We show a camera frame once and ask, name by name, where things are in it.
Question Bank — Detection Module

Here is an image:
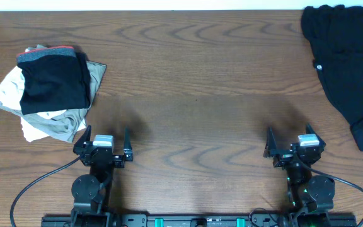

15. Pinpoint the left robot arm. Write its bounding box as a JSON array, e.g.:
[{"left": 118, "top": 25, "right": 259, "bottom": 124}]
[{"left": 68, "top": 125, "right": 134, "bottom": 227}]

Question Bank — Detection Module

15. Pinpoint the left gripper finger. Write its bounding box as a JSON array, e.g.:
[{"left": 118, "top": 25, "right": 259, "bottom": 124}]
[
  {"left": 73, "top": 125, "right": 91, "bottom": 154},
  {"left": 123, "top": 128, "right": 134, "bottom": 161}
]

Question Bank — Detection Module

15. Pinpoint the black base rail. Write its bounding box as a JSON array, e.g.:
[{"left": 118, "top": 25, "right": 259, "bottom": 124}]
[{"left": 41, "top": 213, "right": 357, "bottom": 227}]

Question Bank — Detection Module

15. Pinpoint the black t-shirt with logo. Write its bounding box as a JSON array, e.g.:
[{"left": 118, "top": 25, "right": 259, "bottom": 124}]
[{"left": 301, "top": 5, "right": 363, "bottom": 151}]

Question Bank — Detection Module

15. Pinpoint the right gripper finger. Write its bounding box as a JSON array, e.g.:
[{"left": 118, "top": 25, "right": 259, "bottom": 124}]
[
  {"left": 263, "top": 127, "right": 277, "bottom": 158},
  {"left": 306, "top": 123, "right": 323, "bottom": 144}
]

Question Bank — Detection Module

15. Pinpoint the folded white garment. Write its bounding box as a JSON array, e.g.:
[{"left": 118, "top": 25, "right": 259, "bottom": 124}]
[{"left": 0, "top": 47, "right": 87, "bottom": 143}]

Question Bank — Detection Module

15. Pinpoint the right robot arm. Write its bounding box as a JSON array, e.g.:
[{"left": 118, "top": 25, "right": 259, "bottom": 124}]
[{"left": 263, "top": 125, "right": 335, "bottom": 226}]

